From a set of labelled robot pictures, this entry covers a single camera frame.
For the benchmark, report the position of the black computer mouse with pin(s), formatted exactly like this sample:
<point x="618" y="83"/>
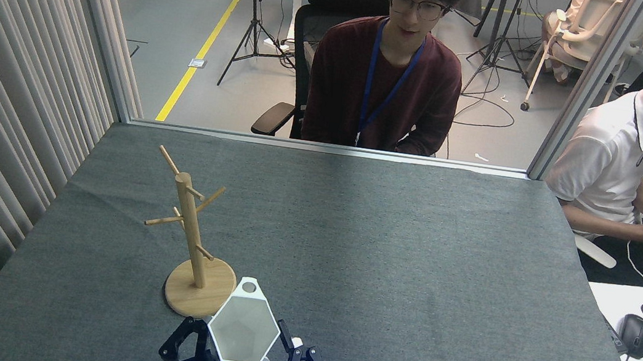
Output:
<point x="636" y="335"/>

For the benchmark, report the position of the white hexagonal cup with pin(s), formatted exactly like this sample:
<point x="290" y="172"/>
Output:
<point x="243" y="327"/>

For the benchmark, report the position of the white office chair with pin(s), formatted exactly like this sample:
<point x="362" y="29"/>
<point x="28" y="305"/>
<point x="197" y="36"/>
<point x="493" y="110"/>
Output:
<point x="589" y="35"/>

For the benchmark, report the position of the pale grey chair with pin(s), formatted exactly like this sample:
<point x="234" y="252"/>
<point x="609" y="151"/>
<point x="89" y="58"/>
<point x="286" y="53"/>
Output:
<point x="597" y="253"/>

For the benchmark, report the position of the black-rimmed glasses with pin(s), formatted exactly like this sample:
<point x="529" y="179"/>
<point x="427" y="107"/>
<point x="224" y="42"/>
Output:
<point x="419" y="7"/>

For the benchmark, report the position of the wooden cup rack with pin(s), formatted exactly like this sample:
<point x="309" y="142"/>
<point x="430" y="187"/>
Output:
<point x="198" y="298"/>

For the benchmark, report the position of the person's right forearm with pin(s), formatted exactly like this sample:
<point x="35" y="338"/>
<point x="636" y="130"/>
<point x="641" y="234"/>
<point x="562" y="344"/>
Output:
<point x="602" y="222"/>

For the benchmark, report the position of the floor socket plate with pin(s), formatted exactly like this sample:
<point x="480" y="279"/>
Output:
<point x="198" y="63"/>

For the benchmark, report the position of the small white scrap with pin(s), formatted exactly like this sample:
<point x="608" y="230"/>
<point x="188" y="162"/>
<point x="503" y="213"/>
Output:
<point x="481" y="158"/>

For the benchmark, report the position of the dark grey table cloth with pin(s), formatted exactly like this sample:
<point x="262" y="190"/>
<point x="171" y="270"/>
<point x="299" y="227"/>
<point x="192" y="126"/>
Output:
<point x="412" y="248"/>

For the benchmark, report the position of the black tripod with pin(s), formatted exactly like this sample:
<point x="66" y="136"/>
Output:
<point x="252" y="28"/>
<point x="501" y="42"/>

